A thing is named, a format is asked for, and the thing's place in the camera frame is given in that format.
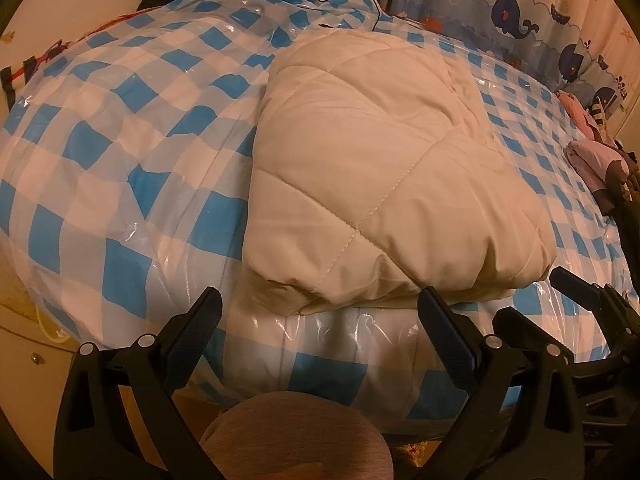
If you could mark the white bed frame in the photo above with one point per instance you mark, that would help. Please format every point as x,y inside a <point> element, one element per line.
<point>30,340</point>

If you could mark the person's grey trouser leg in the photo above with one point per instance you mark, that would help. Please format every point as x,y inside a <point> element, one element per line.
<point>295,435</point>

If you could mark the blue checkered plastic bed cover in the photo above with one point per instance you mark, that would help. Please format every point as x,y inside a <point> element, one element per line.
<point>125,135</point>

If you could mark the white quilted jacket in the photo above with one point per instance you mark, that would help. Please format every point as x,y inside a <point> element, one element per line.
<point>375,160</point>

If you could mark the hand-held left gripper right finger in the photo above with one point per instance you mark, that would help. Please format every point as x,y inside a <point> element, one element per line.
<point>442,327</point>

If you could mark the whale print curtain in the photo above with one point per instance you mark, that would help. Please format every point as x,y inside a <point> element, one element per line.
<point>500,10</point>

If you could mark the dark striped cloth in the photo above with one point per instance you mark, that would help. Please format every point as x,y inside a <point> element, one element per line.
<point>600,110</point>

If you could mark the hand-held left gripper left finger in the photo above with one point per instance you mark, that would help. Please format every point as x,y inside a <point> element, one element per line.
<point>207,312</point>

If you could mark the pink clothes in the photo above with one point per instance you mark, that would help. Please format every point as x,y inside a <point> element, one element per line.
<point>575,110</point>

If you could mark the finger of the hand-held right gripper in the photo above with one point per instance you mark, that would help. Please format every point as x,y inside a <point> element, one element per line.
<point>600,300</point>
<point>517,327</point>

